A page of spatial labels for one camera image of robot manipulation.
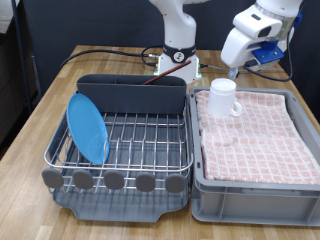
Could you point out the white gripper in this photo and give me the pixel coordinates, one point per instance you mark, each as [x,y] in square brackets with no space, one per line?
[236,50]

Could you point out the white mug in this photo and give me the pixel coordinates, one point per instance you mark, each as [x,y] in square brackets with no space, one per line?
[220,100]

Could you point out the red-brown wooden spoon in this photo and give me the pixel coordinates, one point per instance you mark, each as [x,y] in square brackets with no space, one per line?
[166,72]

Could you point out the blue plastic plate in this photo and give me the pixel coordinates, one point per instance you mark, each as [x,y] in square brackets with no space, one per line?
[87,130]

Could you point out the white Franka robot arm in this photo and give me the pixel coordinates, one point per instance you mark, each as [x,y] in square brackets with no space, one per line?
[180,30]

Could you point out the grey oval rack pad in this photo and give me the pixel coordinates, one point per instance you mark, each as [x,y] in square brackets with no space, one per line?
[83,179]
[145,182]
[114,180]
[175,183]
[52,178]

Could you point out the pink checkered towel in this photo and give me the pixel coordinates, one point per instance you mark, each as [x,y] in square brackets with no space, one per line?
[260,140]

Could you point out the dark grey cutlery holder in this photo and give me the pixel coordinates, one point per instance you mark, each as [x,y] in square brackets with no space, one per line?
[133,98]

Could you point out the grey plastic crate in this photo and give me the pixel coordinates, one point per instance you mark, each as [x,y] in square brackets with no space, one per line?
[253,206]

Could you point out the black backdrop curtain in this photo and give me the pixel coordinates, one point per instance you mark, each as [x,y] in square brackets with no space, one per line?
[100,23]

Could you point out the grey plastic drain tray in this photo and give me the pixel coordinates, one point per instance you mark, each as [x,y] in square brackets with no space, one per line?
[110,208]

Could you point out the dark cabinet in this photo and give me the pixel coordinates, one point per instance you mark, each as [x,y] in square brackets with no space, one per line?
[10,83]

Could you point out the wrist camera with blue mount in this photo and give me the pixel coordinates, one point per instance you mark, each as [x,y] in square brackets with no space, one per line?
[266,53]

